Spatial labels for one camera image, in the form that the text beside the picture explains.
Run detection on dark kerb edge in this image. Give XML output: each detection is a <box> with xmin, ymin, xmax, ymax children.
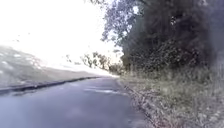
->
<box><xmin>0</xmin><ymin>76</ymin><xmax>103</xmax><ymax>94</ymax></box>

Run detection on grassy slope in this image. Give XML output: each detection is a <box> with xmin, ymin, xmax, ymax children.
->
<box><xmin>0</xmin><ymin>44</ymin><xmax>116</xmax><ymax>89</ymax></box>

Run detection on grey asphalt path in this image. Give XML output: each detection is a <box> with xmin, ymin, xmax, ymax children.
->
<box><xmin>0</xmin><ymin>76</ymin><xmax>155</xmax><ymax>128</ymax></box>

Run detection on dense dark trees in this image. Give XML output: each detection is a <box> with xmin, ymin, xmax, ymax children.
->
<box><xmin>89</xmin><ymin>0</ymin><xmax>224</xmax><ymax>75</ymax></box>

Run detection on small bushes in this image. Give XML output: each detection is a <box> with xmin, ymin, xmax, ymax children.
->
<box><xmin>79</xmin><ymin>51</ymin><xmax>125</xmax><ymax>76</ymax></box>

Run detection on dry grass verge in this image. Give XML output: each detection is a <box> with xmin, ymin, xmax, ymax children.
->
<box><xmin>117</xmin><ymin>64</ymin><xmax>224</xmax><ymax>128</ymax></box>

